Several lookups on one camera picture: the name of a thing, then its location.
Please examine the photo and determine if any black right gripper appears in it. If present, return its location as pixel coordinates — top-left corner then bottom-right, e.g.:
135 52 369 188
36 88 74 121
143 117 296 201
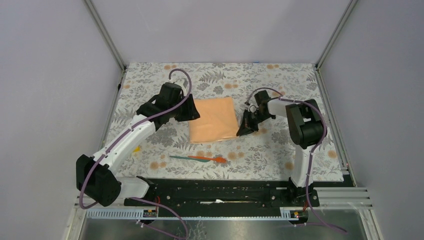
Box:
236 109 273 138

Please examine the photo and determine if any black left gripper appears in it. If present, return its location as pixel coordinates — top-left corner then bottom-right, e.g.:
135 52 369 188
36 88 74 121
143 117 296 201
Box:
168 93 200 122

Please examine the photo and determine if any orange cloth napkin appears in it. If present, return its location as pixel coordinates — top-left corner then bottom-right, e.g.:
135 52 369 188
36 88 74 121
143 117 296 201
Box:
188 97 239 144

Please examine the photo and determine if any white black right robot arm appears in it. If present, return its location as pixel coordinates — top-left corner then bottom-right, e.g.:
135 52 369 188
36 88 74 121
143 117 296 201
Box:
236 87 328 206

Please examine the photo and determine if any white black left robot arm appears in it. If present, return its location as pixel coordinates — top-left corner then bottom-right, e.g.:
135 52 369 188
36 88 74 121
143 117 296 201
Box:
76 82 200 207

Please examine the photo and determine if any orange plastic fork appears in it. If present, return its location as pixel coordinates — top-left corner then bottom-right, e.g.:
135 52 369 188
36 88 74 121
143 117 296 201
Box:
188 156 227 164

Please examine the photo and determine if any teal plastic knife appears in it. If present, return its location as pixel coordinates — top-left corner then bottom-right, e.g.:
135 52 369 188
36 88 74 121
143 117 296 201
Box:
169 155 211 163

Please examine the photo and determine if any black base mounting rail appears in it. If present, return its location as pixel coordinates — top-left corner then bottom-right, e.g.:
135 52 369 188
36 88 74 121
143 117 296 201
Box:
91 177 353 218

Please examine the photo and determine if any left aluminium frame post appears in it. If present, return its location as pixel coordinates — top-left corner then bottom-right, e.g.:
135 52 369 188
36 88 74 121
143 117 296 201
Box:
82 0 127 71

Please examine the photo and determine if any aluminium frame post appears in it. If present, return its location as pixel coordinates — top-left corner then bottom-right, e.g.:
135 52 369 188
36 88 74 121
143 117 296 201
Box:
315 0 359 70
82 0 127 71

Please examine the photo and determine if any right aluminium frame post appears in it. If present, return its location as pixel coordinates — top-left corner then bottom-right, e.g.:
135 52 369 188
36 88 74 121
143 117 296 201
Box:
315 0 359 70

